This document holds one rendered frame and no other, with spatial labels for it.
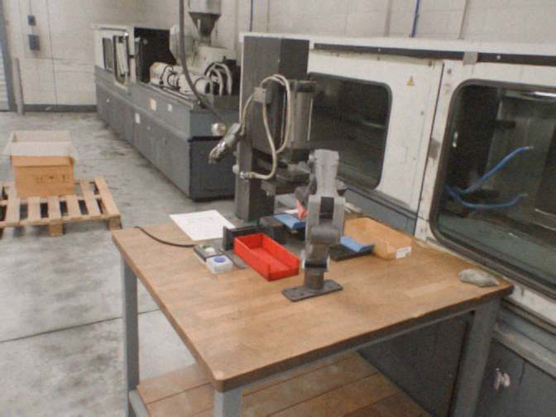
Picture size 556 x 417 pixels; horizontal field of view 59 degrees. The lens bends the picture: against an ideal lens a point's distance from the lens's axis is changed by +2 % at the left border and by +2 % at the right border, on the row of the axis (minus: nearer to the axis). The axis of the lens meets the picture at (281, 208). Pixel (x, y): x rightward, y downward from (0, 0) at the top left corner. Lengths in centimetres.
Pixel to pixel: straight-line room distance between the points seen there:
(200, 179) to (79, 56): 625
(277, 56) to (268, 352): 103
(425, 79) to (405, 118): 20
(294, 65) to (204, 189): 334
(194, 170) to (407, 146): 306
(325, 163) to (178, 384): 128
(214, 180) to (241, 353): 390
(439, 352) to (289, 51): 138
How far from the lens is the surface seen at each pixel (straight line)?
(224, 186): 511
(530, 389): 203
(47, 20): 1076
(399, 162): 230
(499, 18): 472
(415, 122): 222
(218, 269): 162
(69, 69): 1081
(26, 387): 276
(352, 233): 196
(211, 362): 123
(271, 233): 183
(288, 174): 180
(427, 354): 233
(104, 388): 265
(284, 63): 181
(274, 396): 221
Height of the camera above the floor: 163
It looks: 19 degrees down
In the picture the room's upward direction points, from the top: 4 degrees clockwise
